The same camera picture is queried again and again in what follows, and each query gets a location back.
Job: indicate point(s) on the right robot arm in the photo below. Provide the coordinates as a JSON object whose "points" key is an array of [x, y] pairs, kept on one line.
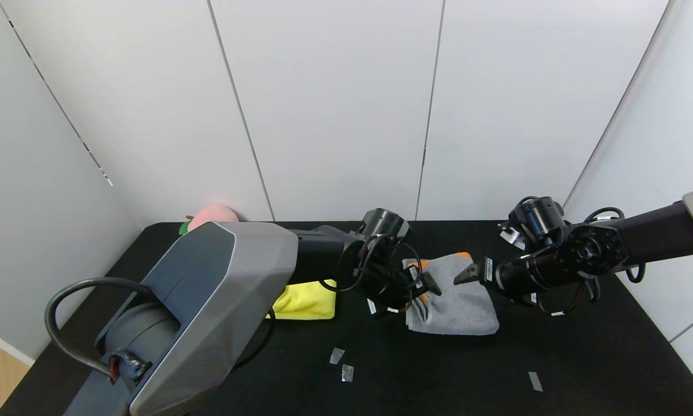
{"points": [[641, 240]]}

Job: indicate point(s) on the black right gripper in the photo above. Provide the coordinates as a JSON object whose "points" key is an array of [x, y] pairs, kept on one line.
{"points": [[487, 270]]}

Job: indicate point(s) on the pink plush peach toy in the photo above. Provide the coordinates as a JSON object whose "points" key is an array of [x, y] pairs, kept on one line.
{"points": [[213, 215]]}

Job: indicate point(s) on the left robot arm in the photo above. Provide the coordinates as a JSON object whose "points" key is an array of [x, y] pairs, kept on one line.
{"points": [[219, 300]]}

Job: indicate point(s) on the grey towel with orange stripes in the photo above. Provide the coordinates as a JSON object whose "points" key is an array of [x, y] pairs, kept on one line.
{"points": [[456, 300]]}

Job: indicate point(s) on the yellow towel with black trim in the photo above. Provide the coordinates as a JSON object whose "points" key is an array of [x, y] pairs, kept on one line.
{"points": [[303, 300]]}

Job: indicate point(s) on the clear tape piece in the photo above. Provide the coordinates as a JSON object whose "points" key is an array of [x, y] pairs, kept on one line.
{"points": [[535, 381], [347, 372], [336, 355]]}

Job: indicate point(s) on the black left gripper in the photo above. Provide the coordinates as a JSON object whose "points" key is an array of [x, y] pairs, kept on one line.
{"points": [[417, 280]]}

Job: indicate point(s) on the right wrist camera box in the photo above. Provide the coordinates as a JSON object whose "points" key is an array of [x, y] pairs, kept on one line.
{"points": [[511, 234]]}

